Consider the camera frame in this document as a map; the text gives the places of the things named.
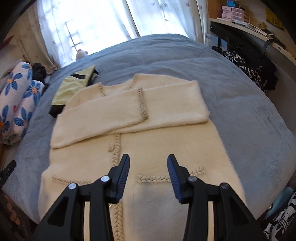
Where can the white fuzzy cardigan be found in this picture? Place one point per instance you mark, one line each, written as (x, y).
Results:
(148, 117)

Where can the grey-blue plush bed blanket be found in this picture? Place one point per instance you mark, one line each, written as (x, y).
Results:
(257, 140)

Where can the small plush toy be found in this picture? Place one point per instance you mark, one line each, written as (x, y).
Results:
(80, 54)

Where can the pink drawer organiser box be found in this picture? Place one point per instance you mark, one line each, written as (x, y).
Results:
(231, 13)

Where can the folded yellow-green black garment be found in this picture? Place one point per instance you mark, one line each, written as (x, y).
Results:
(70, 86)

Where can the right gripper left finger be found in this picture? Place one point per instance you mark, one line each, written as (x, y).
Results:
(81, 210)

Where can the black clothes pile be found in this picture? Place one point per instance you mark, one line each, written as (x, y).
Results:
(39, 74)

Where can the white cardboard box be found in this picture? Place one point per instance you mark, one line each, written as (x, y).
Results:
(213, 41)

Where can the white sheer curtain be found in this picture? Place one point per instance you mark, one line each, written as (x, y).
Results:
(92, 26)

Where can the left hand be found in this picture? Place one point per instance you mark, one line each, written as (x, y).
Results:
(9, 208)

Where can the blue floral rolled quilt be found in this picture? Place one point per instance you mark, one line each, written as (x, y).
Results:
(19, 98)

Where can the black white patterned cloth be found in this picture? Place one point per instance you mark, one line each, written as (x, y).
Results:
(256, 73)

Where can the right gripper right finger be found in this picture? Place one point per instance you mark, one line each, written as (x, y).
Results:
(232, 219)

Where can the wooden desk shelf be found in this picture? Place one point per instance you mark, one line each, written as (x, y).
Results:
(259, 31)

